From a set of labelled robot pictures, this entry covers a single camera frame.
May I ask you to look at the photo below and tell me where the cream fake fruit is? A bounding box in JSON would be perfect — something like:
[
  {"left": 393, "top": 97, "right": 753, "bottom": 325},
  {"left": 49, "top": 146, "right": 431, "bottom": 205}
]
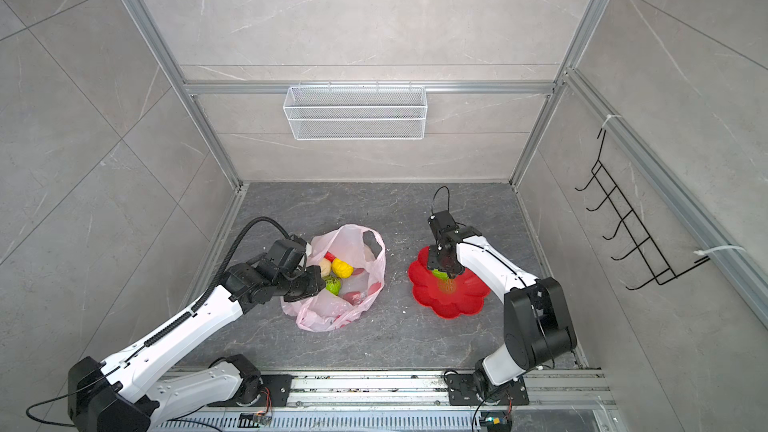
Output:
[{"left": 318, "top": 258, "right": 332, "bottom": 278}]

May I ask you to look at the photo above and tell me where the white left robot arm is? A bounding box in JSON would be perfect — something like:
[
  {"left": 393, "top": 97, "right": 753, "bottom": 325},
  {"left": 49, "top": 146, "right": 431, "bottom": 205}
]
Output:
[{"left": 61, "top": 217, "right": 325, "bottom": 431}]

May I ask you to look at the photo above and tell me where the red fake apple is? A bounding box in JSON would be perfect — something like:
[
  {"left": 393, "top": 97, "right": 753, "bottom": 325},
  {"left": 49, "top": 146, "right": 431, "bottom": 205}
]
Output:
[{"left": 341, "top": 292, "right": 365, "bottom": 306}]

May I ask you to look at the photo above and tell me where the green fake lime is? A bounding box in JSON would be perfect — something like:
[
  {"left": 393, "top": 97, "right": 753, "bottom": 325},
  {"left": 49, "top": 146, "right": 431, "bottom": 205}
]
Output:
[{"left": 324, "top": 276, "right": 342, "bottom": 296}]

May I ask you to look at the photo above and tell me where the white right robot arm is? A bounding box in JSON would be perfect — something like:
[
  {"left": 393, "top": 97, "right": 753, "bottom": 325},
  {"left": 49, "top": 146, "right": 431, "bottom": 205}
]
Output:
[{"left": 427, "top": 210, "right": 578, "bottom": 401}]

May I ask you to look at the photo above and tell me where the yellow fake lemon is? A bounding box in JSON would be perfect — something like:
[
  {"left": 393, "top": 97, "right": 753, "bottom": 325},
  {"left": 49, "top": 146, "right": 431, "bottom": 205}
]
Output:
[{"left": 331, "top": 258, "right": 355, "bottom": 279}]

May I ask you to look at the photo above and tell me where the green fake kiwi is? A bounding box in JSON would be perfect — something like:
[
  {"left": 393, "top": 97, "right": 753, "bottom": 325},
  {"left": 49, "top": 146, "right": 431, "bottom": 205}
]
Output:
[{"left": 431, "top": 269, "right": 450, "bottom": 280}]

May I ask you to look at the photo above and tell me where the pink plastic bag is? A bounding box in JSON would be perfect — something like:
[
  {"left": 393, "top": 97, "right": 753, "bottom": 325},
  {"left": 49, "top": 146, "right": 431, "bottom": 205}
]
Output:
[{"left": 281, "top": 224, "right": 386, "bottom": 333}]

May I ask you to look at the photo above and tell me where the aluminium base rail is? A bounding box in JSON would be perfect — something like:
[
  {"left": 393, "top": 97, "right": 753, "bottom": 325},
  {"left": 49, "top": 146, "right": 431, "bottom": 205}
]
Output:
[{"left": 158, "top": 369, "right": 627, "bottom": 431}]

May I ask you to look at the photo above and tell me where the white wire mesh basket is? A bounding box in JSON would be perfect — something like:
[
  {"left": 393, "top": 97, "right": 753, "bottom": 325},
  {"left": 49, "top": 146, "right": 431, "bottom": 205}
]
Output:
[{"left": 283, "top": 85, "right": 428, "bottom": 141}]

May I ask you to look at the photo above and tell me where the red flower-shaped bowl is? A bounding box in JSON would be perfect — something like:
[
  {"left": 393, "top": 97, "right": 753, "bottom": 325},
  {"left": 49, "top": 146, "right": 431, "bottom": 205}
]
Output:
[{"left": 408, "top": 247, "right": 491, "bottom": 320}]

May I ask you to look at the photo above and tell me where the black wire hook rack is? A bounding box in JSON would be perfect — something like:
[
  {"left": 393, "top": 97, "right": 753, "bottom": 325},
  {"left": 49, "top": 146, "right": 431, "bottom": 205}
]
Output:
[{"left": 574, "top": 130, "right": 711, "bottom": 291}]

